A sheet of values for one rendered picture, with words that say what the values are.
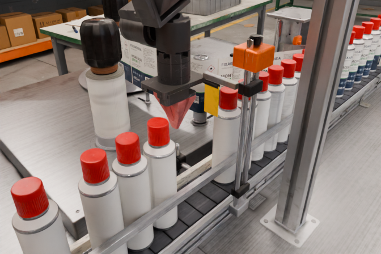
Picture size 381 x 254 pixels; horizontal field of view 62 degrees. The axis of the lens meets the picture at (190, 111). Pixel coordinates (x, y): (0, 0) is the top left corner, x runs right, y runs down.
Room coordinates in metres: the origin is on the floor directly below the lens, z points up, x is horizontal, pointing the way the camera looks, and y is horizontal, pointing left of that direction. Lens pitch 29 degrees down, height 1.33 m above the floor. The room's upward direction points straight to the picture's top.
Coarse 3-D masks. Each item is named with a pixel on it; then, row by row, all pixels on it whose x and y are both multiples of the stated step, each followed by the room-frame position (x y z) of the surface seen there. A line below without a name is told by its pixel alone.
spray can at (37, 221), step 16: (16, 192) 0.26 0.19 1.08; (32, 192) 0.26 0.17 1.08; (16, 208) 0.26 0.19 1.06; (32, 208) 0.26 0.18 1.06; (48, 208) 0.27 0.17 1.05; (16, 224) 0.25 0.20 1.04; (32, 224) 0.25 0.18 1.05; (48, 224) 0.26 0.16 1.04; (32, 240) 0.25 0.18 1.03; (48, 240) 0.25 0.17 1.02; (64, 240) 0.27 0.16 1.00
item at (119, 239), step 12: (288, 120) 0.62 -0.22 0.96; (264, 132) 0.57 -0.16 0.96; (276, 132) 0.59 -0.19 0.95; (252, 144) 0.53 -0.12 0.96; (216, 168) 0.45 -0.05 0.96; (204, 180) 0.42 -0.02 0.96; (180, 192) 0.39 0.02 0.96; (192, 192) 0.40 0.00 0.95; (168, 204) 0.37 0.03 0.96; (144, 216) 0.34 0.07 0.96; (156, 216) 0.35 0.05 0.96; (132, 228) 0.32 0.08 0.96; (144, 228) 0.33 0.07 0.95; (108, 240) 0.30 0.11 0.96; (120, 240) 0.30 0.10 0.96; (96, 252) 0.28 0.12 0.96; (108, 252) 0.29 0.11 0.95
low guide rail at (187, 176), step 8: (208, 160) 0.54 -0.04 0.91; (192, 168) 0.51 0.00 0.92; (200, 168) 0.52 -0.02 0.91; (184, 176) 0.49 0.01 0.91; (192, 176) 0.50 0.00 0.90; (80, 240) 0.34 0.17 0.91; (88, 240) 0.34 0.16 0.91; (72, 248) 0.32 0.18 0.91; (80, 248) 0.33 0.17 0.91; (88, 248) 0.34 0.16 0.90
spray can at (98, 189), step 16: (80, 160) 0.32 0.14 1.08; (96, 160) 0.32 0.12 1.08; (96, 176) 0.31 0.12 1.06; (112, 176) 0.33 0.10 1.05; (80, 192) 0.31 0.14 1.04; (96, 192) 0.31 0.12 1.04; (112, 192) 0.32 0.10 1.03; (96, 208) 0.30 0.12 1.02; (112, 208) 0.31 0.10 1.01; (96, 224) 0.30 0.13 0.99; (112, 224) 0.31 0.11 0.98; (96, 240) 0.30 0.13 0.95
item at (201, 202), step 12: (360, 84) 1.00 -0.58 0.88; (348, 96) 0.91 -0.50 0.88; (336, 108) 0.84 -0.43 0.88; (264, 156) 0.60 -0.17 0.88; (276, 156) 0.60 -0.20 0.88; (252, 168) 0.55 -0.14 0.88; (192, 180) 0.51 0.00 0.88; (240, 180) 0.51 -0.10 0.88; (204, 192) 0.48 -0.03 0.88; (216, 192) 0.48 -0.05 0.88; (228, 192) 0.48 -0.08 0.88; (180, 204) 0.45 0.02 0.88; (192, 204) 0.45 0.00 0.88; (204, 204) 0.45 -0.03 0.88; (216, 204) 0.45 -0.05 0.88; (180, 216) 0.42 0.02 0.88; (192, 216) 0.42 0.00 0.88; (180, 228) 0.39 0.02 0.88; (156, 240) 0.36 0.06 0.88; (168, 240) 0.36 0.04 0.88; (84, 252) 0.34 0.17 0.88; (132, 252) 0.34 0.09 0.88; (144, 252) 0.34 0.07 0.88; (156, 252) 0.34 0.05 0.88
